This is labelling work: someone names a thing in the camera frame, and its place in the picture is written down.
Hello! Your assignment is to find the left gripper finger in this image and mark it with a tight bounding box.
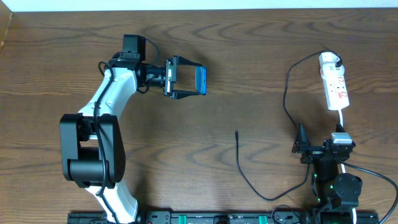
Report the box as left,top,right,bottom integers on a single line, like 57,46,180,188
174,55,203,67
171,90,200,100

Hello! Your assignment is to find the blue Galaxy smartphone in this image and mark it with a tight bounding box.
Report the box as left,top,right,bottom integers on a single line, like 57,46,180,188
195,66,206,95

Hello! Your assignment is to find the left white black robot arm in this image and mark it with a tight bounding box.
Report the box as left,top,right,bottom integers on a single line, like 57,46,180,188
60,34,206,223

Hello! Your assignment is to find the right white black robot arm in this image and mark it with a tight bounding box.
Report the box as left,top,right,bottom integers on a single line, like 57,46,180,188
292,123,363,223

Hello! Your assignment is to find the white charger plug adapter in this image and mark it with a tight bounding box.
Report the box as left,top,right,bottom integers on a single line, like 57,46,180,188
319,51,343,69

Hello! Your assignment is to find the white power strip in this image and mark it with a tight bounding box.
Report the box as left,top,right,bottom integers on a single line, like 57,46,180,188
320,65,349,111

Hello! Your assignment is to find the black charger cable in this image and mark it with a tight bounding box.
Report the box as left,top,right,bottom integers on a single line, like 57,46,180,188
234,49,343,202

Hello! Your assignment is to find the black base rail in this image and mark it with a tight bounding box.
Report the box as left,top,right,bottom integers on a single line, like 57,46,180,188
67,211,379,224

